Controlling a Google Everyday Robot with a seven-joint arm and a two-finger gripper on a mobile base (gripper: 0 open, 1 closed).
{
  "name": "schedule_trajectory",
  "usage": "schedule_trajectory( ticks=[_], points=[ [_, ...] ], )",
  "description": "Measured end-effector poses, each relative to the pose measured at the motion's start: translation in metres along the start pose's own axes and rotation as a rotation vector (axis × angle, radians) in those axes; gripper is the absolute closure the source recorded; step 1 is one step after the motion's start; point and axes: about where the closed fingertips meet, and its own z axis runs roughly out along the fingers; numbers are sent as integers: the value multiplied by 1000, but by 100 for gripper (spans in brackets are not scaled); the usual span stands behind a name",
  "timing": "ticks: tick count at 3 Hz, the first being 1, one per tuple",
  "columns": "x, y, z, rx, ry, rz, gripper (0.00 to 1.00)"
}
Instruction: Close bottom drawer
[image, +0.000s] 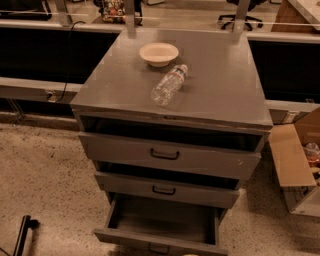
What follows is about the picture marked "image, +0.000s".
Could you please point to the grey bottom drawer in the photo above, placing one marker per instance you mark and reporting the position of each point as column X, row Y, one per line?
column 166, row 228

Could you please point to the grey drawer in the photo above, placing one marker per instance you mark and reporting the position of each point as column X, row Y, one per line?
column 167, row 190
column 166, row 155
column 166, row 228

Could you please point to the grey drawer cabinet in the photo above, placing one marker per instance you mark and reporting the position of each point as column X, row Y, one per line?
column 221, row 103

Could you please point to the grey middle drawer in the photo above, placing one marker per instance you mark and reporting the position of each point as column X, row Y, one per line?
column 167, row 190

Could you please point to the grey top drawer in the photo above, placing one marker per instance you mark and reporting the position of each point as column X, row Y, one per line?
column 166, row 155

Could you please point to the clear plastic water bottle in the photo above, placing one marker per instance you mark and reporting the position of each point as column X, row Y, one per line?
column 163, row 93

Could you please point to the beige bowl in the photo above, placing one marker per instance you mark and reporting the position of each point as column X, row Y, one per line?
column 158, row 54

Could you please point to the colourful object bin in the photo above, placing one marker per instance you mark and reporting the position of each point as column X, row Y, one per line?
column 113, row 11

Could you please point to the cardboard box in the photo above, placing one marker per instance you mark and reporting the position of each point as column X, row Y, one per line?
column 295, row 175

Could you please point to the bottle in cardboard box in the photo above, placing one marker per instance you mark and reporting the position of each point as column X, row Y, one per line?
column 312, row 152

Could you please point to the black stand base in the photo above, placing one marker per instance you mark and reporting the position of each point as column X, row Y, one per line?
column 26, row 224

